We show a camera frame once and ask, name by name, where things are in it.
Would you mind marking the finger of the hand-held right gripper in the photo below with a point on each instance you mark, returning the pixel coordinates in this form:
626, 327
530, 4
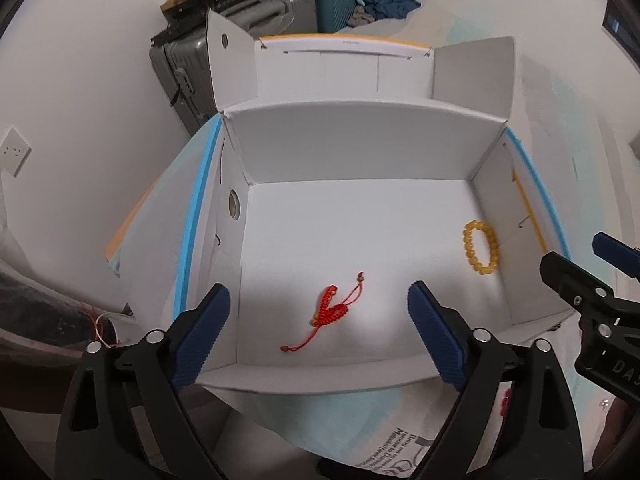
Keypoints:
570, 277
617, 255

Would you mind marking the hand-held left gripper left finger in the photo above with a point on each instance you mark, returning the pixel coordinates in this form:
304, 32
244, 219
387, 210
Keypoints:
202, 335

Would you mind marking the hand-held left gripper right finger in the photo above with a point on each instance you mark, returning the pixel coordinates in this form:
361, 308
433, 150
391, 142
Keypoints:
437, 335

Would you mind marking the white cardboard box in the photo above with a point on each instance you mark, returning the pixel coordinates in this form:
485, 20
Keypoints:
350, 240

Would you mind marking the small red trinket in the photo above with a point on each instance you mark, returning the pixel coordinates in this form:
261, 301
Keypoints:
505, 400

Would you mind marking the striped mattress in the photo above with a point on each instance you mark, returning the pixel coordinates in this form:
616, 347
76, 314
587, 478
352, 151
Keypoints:
345, 415

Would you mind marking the clear plastic bag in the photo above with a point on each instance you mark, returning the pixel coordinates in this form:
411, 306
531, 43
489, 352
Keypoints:
45, 305

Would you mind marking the silver hard suitcase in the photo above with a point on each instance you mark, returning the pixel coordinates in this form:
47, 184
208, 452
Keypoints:
182, 75

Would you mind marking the blue clothes pile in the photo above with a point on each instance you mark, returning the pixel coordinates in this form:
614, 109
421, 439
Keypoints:
392, 2

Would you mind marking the dark grey suitcase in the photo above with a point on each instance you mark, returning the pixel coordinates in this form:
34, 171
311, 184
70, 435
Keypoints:
272, 12

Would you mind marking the black and yellow box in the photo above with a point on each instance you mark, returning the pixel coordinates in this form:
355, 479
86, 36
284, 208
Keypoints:
187, 2

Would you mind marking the white wall socket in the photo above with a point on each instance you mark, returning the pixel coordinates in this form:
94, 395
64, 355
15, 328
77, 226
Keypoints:
12, 151

